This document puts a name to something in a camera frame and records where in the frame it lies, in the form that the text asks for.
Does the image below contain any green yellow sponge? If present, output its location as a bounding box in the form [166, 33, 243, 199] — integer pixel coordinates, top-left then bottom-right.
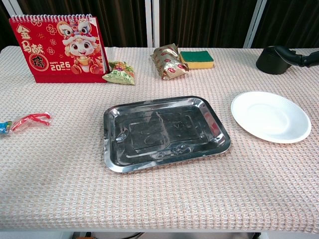
[179, 50, 215, 70]

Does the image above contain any red desk calendar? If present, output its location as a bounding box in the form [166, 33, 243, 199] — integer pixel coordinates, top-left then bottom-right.
[9, 14, 110, 84]

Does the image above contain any white upright frame post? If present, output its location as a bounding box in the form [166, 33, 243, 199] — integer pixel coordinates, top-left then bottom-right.
[145, 0, 160, 48]

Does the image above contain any beige waffle tablecloth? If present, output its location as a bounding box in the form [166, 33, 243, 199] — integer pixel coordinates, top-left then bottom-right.
[0, 45, 319, 235]

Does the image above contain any white slanted frame post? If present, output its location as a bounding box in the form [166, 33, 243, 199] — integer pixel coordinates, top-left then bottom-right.
[243, 0, 268, 49]
[1, 0, 18, 18]

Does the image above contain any stainless steel tray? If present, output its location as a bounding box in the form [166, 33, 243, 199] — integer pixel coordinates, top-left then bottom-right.
[103, 96, 232, 174]

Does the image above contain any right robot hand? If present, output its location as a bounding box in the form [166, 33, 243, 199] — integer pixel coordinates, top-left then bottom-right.
[273, 45, 319, 68]

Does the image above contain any black round cap object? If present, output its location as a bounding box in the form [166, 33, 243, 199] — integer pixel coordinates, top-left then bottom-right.
[255, 46, 292, 75]

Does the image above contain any dark curtain panel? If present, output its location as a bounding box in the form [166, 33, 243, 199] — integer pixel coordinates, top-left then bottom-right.
[159, 0, 262, 49]
[12, 0, 148, 48]
[0, 3, 12, 51]
[251, 0, 319, 49]

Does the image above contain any gold snack package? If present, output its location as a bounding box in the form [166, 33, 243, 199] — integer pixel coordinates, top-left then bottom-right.
[150, 43, 189, 80]

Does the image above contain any green snack packet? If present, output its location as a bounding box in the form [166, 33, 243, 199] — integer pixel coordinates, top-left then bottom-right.
[102, 61, 136, 86]

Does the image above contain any red blue candy wrapper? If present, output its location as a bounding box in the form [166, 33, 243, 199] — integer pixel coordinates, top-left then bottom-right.
[0, 113, 52, 137]

